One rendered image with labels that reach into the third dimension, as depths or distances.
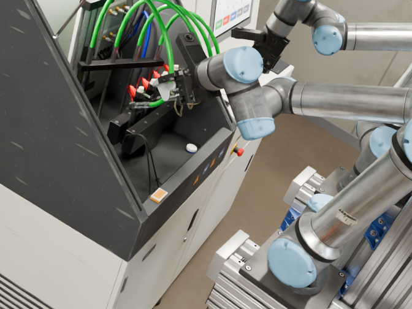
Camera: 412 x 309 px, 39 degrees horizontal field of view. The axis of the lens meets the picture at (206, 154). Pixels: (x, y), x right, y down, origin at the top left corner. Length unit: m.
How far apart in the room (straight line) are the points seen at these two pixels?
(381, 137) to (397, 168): 0.71
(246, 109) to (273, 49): 0.60
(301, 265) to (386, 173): 0.27
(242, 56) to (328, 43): 0.48
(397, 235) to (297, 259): 0.36
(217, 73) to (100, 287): 0.86
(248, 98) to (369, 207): 0.32
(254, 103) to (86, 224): 0.72
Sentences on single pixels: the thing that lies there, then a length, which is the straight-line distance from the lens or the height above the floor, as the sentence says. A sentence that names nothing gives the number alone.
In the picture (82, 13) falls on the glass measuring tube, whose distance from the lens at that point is 1.91.
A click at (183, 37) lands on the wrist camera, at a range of 1.38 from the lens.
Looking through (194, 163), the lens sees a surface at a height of 0.95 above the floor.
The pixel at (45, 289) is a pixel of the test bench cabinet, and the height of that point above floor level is 0.49.
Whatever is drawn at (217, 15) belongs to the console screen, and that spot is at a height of 1.23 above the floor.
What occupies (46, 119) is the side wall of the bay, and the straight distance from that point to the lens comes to 1.63.
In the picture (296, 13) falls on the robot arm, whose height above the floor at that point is 1.49.
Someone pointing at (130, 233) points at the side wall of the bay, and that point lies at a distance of 1.64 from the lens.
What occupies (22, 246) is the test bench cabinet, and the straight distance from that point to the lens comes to 1.94.
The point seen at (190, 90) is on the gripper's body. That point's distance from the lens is 1.36.
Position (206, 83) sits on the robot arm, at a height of 1.44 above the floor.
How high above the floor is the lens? 2.01
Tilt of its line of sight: 33 degrees down
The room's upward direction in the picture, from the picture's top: 22 degrees clockwise
